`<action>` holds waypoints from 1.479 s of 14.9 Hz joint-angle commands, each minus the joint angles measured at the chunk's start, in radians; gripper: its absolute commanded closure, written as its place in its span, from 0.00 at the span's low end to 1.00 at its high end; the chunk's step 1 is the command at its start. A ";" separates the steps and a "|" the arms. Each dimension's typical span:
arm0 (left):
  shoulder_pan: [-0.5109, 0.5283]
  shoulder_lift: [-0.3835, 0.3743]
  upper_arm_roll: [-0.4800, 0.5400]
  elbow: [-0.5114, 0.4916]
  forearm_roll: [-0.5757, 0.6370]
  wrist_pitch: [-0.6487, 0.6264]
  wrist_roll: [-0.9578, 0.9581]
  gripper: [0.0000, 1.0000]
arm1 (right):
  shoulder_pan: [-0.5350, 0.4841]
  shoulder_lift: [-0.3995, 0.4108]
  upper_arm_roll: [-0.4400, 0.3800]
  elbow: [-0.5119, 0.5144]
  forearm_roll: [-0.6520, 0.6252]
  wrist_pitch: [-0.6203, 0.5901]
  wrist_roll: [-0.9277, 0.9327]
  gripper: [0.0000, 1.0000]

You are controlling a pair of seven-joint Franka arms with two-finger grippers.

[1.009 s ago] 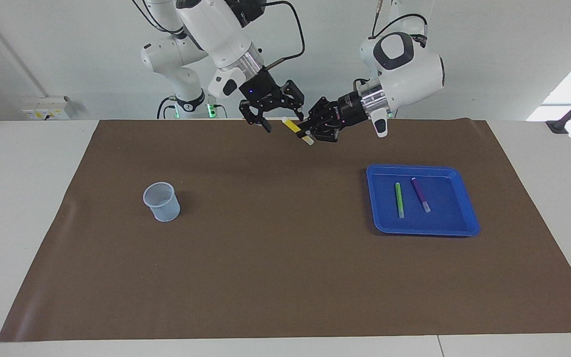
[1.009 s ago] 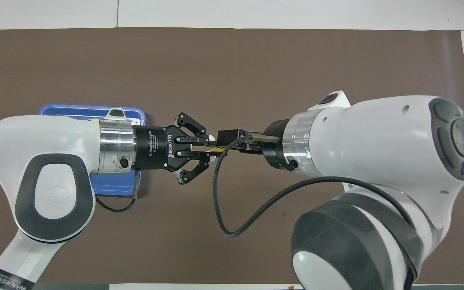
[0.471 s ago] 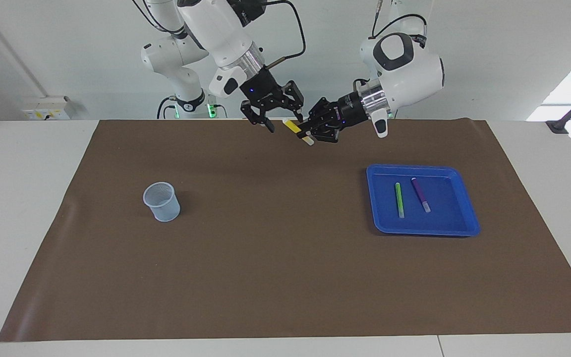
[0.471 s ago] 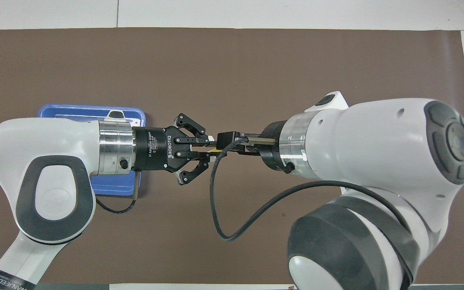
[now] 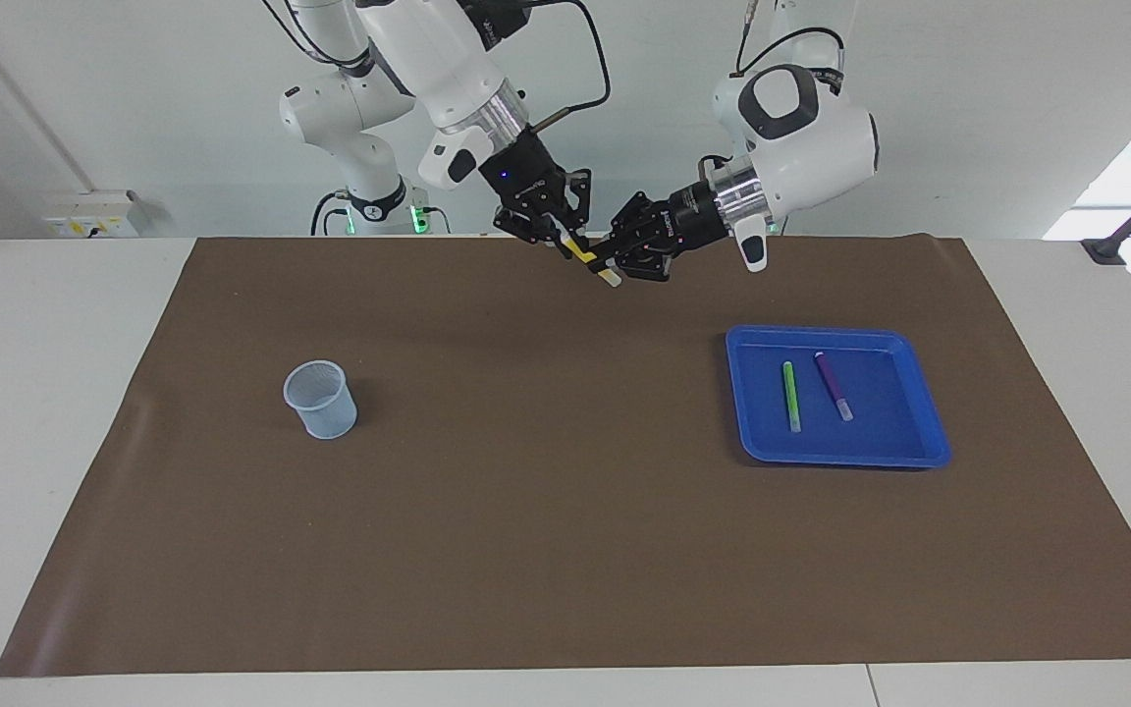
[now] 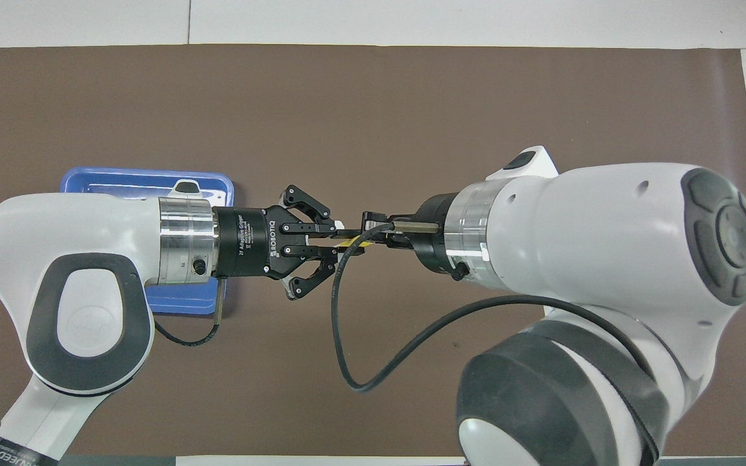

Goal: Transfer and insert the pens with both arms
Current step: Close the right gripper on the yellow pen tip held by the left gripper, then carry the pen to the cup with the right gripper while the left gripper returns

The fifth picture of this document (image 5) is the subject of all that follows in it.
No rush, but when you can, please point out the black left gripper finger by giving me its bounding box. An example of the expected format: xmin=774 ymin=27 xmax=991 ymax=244
xmin=595 ymin=245 xmax=679 ymax=283
xmin=610 ymin=191 xmax=674 ymax=246

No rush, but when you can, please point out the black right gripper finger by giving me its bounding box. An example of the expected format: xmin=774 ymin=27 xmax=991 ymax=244
xmin=556 ymin=172 xmax=591 ymax=261
xmin=494 ymin=206 xmax=571 ymax=258

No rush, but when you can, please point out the yellow marker pen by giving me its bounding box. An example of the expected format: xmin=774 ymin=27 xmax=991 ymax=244
xmin=565 ymin=236 xmax=622 ymax=288

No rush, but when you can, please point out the purple marker pen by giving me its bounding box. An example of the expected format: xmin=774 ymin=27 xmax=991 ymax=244
xmin=814 ymin=352 xmax=854 ymax=422

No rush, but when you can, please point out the brown paper table mat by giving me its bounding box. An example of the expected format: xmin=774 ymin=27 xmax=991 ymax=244
xmin=0 ymin=234 xmax=1131 ymax=679

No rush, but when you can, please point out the blue plastic tray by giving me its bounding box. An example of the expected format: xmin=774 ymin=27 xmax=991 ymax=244
xmin=726 ymin=326 xmax=951 ymax=469

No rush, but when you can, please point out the translucent plastic cup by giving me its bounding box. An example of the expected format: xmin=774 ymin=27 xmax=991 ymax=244
xmin=283 ymin=360 xmax=358 ymax=440

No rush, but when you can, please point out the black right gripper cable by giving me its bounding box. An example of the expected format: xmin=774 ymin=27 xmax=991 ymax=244
xmin=526 ymin=0 xmax=612 ymax=134

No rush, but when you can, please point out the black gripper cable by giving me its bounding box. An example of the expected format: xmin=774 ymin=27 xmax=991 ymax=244
xmin=526 ymin=0 xmax=612 ymax=134
xmin=734 ymin=0 xmax=846 ymax=89

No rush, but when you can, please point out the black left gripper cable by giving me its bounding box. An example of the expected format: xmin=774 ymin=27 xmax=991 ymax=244
xmin=734 ymin=0 xmax=846 ymax=89

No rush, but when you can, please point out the black right arm base cable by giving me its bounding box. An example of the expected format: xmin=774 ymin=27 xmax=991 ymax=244
xmin=310 ymin=191 xmax=350 ymax=237

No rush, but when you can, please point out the white wall power outlet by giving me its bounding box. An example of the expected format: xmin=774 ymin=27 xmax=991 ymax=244
xmin=43 ymin=190 xmax=141 ymax=239

